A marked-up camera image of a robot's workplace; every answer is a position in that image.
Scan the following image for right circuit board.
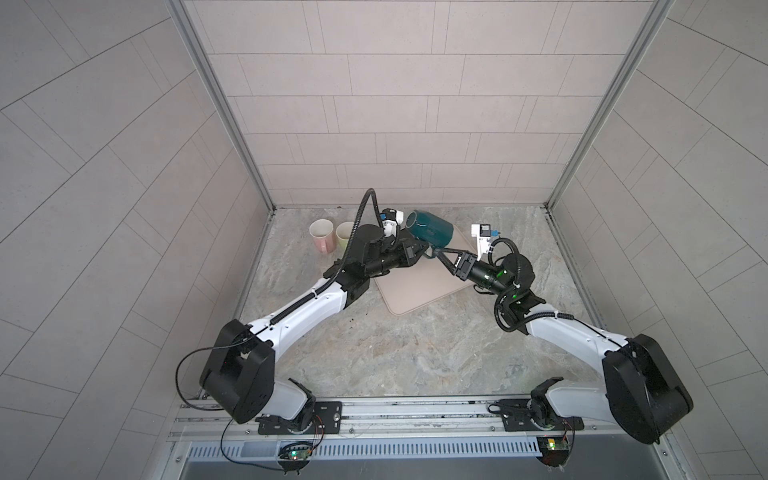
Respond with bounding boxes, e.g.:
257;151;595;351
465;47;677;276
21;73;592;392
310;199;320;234
536;436;572;468

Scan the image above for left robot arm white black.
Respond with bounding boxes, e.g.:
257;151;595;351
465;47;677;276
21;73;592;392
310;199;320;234
199;224;430;432

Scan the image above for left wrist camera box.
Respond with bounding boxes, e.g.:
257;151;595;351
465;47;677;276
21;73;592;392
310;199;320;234
379;208;405;237

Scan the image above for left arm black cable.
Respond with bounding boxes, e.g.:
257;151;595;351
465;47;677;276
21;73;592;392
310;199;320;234
175;188;385;412

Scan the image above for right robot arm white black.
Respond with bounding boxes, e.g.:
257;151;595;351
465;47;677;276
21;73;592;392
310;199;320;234
437;249;694;444

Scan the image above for dark green mug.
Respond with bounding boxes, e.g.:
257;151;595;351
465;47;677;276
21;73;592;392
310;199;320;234
405;210;454;259

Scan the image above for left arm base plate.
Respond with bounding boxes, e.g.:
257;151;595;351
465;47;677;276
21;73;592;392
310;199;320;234
258;401;343;435

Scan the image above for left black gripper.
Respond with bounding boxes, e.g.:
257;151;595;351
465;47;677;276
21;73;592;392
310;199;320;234
358;240;428;280

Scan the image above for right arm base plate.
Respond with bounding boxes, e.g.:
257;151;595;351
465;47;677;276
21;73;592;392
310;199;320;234
487;398;585;432

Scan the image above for left circuit board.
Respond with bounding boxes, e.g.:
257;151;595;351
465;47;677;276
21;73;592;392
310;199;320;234
277;441;315;475

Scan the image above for circuit board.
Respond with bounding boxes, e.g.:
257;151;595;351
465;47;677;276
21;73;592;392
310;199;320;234
277;441;315;475
536;436;572;468

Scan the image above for light green mug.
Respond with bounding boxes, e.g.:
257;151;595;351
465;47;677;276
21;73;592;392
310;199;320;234
335;221;354;251

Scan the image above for white vent grille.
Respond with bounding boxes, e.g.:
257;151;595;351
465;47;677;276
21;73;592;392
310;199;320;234
188;436;542;462

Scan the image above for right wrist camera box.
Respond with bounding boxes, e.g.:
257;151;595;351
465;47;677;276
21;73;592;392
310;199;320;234
471;224;498;258

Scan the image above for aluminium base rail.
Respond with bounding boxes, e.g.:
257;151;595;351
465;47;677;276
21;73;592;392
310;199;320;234
167;392;670;444

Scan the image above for beige rectangular tray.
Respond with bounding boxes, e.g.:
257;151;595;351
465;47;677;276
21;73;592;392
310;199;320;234
374;256;471;316

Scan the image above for pink mug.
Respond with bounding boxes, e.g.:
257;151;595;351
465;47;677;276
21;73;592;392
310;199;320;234
309;219;336;254

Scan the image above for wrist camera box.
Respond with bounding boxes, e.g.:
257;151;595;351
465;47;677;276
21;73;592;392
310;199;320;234
471;224;498;258
379;208;405;237

